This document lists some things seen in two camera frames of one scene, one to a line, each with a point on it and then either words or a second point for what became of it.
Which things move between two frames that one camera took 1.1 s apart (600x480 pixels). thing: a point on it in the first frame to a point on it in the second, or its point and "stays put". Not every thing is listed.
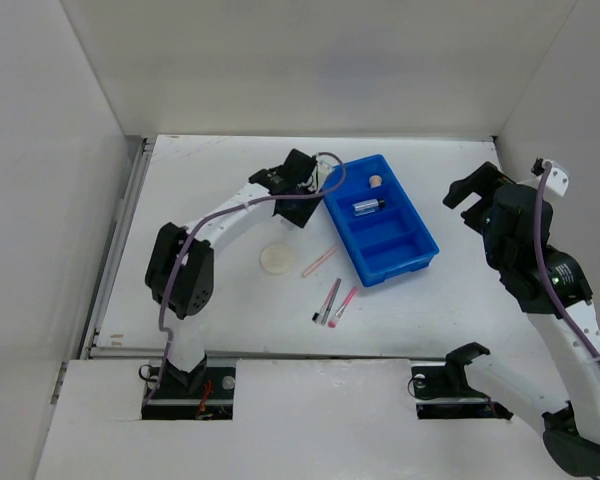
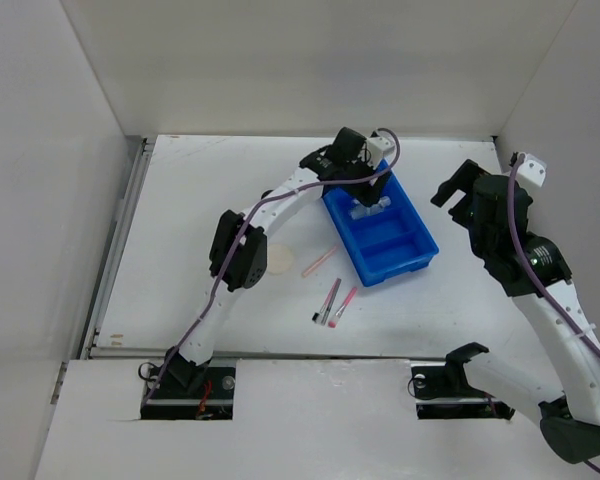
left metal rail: x=118 y=248 stays put
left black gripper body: x=300 y=210 to x=363 y=190
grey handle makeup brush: x=328 y=303 stays put
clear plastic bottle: x=287 y=227 to x=358 y=210
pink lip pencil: x=316 y=263 stays put
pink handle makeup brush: x=332 y=323 stays put
